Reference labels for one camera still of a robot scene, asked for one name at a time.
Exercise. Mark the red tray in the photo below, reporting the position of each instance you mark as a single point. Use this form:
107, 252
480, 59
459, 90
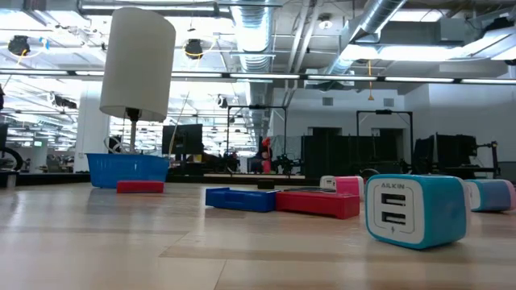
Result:
318, 204

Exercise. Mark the pink and white USB charger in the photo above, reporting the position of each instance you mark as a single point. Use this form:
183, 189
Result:
348, 186

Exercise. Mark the red small digital display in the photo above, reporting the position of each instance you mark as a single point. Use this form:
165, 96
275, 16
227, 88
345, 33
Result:
140, 187

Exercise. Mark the teal and white USB charger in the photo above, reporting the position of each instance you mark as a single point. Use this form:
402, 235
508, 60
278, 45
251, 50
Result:
439, 209

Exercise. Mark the blue and pink USB charger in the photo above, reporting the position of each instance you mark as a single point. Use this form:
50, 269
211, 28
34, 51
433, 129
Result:
492, 195

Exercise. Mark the red desk lamp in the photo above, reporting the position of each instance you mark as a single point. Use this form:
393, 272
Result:
266, 142

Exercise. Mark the small black background robot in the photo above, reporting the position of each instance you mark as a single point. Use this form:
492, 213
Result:
287, 163

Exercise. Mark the blue flat tray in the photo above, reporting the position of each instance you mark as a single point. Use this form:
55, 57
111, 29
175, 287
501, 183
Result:
240, 200

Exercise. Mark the long ceiling light strip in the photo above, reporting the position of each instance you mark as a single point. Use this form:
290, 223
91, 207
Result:
262, 76

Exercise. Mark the black computer monitor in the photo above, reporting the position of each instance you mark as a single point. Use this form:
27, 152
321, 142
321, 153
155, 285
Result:
183, 139

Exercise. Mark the black partition screen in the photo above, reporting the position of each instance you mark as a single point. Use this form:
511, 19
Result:
334, 155

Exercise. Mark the black ceiling spotlight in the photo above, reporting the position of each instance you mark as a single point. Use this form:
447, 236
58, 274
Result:
18, 45
194, 48

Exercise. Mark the blue plastic basket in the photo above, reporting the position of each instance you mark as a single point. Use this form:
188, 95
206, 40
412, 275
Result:
125, 169

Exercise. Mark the white cylindrical object on stem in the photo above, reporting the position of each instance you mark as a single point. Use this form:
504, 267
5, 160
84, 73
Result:
137, 60

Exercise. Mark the black workstation equipment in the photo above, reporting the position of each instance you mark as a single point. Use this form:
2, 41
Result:
451, 155

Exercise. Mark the black metal frame stand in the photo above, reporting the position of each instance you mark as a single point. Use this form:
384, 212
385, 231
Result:
384, 112
256, 107

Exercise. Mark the silver ribbed ceiling duct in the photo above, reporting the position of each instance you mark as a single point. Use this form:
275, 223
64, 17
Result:
254, 32

